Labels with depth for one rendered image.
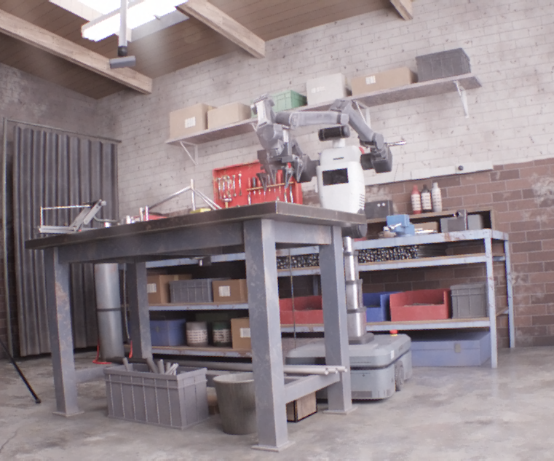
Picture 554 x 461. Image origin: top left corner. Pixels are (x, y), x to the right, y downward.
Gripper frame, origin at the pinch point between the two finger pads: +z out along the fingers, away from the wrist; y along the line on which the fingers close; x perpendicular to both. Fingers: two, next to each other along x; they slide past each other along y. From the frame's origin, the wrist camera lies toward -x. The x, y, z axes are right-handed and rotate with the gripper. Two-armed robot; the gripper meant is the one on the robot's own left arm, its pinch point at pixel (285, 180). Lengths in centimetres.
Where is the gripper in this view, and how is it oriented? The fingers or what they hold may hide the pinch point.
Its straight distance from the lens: 220.9
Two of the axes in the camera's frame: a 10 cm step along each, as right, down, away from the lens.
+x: 3.8, 0.3, 9.2
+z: 0.6, 10.0, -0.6
